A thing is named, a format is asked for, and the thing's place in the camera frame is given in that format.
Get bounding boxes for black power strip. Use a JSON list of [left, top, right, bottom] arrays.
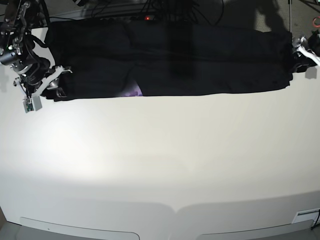
[[100, 15, 154, 21]]

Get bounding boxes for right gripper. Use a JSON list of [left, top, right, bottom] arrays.
[[0, 47, 72, 98]]

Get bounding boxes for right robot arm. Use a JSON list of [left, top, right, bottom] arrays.
[[0, 0, 67, 100]]

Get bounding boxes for black T-shirt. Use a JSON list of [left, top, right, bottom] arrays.
[[45, 20, 293, 101]]

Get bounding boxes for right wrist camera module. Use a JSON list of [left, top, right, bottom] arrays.
[[22, 95, 43, 113]]

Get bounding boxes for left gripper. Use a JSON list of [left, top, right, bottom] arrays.
[[292, 32, 320, 73]]

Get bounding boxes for black cable at table edge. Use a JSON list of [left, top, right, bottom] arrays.
[[310, 209, 320, 231]]

